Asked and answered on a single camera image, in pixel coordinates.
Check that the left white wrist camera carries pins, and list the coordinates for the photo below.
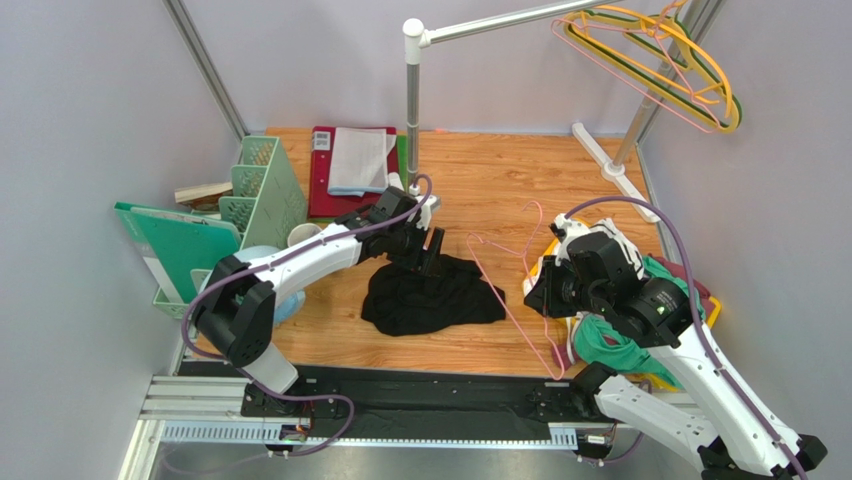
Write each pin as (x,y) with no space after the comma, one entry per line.
(429,205)

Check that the green clipboard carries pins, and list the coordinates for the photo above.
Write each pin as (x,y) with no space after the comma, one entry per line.
(173,244)

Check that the red folder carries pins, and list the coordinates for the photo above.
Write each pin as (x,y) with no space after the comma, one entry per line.
(323,205)

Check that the silver white clothes rack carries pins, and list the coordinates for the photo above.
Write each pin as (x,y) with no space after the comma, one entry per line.
(417,38)

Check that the wooden block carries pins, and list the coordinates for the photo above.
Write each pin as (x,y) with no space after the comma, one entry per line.
(204,198)

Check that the green sheet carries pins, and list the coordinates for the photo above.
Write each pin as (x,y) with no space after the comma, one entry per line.
(401,149)

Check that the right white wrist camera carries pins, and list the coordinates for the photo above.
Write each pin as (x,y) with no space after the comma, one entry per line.
(566,230)

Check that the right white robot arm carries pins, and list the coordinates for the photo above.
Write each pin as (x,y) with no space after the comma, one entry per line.
(734,435)

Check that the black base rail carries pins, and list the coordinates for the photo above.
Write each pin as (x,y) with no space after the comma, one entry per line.
(335,406)

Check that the green garment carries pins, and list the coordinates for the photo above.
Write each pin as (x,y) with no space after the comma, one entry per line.
(597,341)

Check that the green plastic hanger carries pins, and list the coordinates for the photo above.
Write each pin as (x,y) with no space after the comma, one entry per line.
(692,46)

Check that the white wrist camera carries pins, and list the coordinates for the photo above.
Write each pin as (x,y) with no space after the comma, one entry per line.
(566,230)
(429,205)

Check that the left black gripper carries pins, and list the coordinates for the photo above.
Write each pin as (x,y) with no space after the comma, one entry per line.
(413,261)

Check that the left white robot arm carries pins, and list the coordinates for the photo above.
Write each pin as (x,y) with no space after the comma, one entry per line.
(245,291)

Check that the yellow plastic tray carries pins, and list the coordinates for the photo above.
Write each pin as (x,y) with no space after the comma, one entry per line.
(600,342)

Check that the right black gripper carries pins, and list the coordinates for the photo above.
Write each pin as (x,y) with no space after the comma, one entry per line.
(542,292)

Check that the green mesh file organizer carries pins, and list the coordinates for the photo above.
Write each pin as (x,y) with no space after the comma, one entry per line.
(266,204)

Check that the white mesh pouch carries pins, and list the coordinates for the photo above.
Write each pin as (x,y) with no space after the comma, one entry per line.
(359,161)

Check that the black tank top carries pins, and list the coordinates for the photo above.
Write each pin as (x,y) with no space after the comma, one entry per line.
(400,302)

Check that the black white striped shirt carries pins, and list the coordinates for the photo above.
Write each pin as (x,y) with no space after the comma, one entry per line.
(632,253)

